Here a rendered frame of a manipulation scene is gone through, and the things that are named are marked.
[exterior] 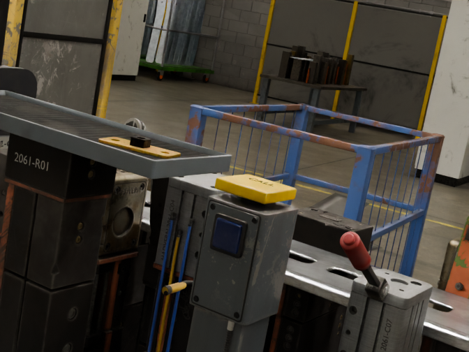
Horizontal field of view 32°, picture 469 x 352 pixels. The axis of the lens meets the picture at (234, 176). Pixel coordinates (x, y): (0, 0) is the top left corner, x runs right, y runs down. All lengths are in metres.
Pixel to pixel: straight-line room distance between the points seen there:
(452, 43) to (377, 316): 8.27
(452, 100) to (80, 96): 5.07
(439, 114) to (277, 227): 8.36
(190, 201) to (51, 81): 3.81
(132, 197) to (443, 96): 8.08
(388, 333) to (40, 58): 3.90
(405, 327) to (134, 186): 0.43
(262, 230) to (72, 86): 4.21
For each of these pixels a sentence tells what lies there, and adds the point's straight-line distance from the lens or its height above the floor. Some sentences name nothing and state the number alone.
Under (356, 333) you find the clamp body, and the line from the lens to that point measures 0.91.
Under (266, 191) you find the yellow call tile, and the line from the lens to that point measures 0.76.
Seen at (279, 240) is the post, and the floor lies 1.11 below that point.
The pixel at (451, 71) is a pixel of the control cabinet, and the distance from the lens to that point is 9.09.
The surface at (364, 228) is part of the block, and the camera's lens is 1.30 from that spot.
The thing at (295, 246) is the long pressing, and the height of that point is 1.00.
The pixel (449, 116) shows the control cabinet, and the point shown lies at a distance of 9.09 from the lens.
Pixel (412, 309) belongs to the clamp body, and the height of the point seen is 1.04.
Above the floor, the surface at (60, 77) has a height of 0.81.
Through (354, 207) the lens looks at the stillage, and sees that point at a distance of 3.09.
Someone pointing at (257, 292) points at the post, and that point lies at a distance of 0.78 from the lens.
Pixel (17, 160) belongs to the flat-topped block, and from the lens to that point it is 0.95.
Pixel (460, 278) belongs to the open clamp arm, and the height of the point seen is 1.01.
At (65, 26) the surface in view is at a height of 1.11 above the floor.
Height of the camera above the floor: 1.31
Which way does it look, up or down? 11 degrees down
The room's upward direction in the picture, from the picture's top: 10 degrees clockwise
